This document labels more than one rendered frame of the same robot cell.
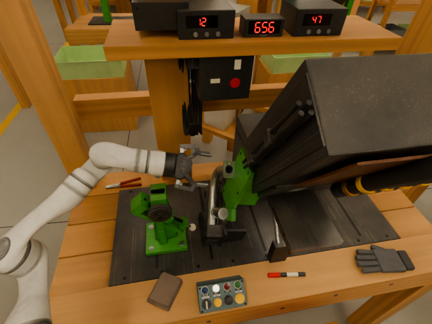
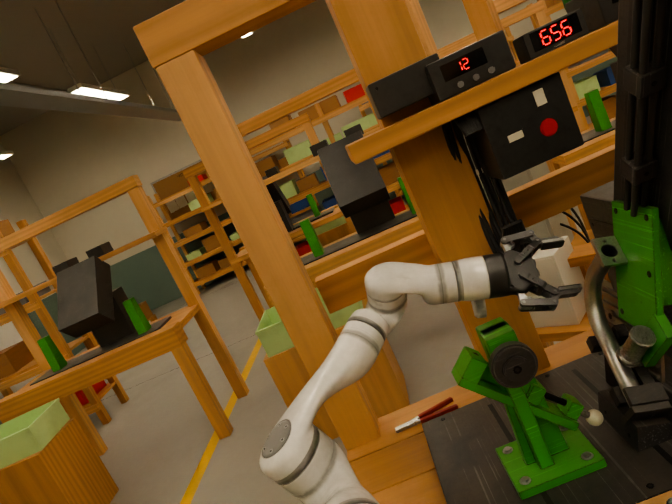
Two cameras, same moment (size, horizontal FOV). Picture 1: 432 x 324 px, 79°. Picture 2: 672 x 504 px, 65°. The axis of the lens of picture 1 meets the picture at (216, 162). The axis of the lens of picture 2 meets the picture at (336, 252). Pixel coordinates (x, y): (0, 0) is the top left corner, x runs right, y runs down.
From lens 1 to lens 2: 42 cm
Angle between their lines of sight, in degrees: 36
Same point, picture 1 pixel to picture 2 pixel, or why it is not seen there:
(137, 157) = (438, 270)
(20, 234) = (301, 407)
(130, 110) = not seen: hidden behind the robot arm
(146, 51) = (403, 128)
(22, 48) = (251, 210)
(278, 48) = (591, 44)
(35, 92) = (269, 270)
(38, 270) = (338, 472)
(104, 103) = (358, 270)
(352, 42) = not seen: outside the picture
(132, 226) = (469, 464)
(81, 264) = not seen: outside the picture
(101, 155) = (384, 276)
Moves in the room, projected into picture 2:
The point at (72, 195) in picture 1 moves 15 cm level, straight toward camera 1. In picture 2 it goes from (358, 343) to (414, 358)
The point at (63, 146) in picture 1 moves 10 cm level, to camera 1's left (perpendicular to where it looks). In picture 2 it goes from (315, 357) to (278, 370)
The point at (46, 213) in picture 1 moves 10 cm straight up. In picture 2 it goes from (329, 372) to (300, 314)
